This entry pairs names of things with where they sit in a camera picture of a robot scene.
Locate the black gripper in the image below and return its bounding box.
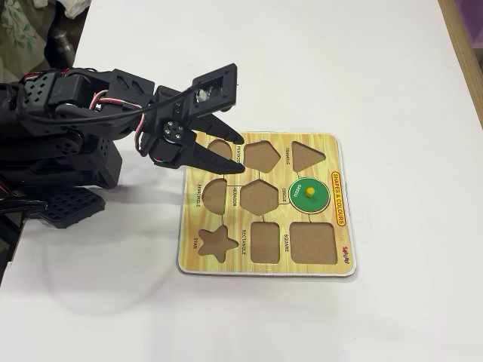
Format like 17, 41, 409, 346
137, 84, 246, 175

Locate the green round piece yellow pin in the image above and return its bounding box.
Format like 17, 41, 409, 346
288, 177, 331, 216

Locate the wooden shape puzzle board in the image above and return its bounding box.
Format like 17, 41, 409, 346
176, 130, 358, 281

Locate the dark metal bottle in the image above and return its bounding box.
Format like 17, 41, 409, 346
50, 28, 76, 72

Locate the white crumpled cloth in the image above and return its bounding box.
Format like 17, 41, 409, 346
60, 0, 94, 20

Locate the floral patterned cloth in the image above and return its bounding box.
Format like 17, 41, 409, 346
0, 0, 56, 84

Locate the black square wrist camera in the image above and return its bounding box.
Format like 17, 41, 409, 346
189, 63, 240, 120

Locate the black camera cable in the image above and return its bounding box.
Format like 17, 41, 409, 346
14, 81, 199, 124

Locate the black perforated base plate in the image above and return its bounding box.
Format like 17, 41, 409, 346
37, 186, 106, 230

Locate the black base cable bundle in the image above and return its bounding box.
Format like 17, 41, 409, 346
0, 194, 48, 216

